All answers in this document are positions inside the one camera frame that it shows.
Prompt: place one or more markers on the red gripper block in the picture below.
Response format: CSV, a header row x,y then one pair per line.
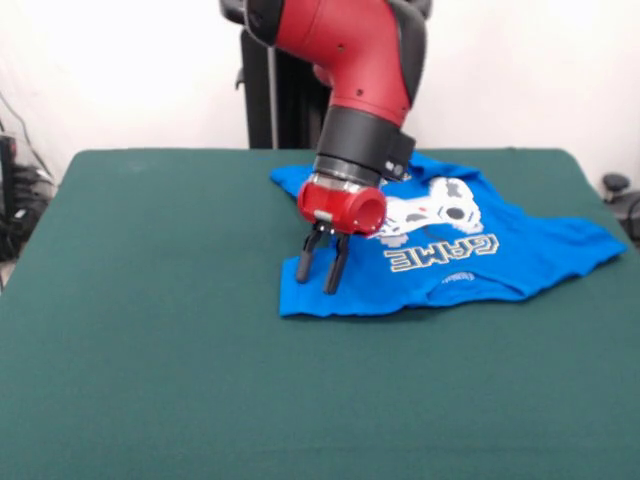
x,y
340,207

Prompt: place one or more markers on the blue printed t-shirt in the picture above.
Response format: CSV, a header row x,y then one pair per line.
x,y
500,260

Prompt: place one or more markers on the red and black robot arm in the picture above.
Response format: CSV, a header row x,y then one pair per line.
x,y
360,85

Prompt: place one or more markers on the dark green table cloth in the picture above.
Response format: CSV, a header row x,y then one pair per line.
x,y
200,400

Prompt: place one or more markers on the black chair part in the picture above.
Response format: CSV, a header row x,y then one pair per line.
x,y
620,195

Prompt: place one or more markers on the black electronics box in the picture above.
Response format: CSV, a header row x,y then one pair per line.
x,y
7,175

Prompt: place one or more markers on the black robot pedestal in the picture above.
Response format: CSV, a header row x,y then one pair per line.
x,y
260,100

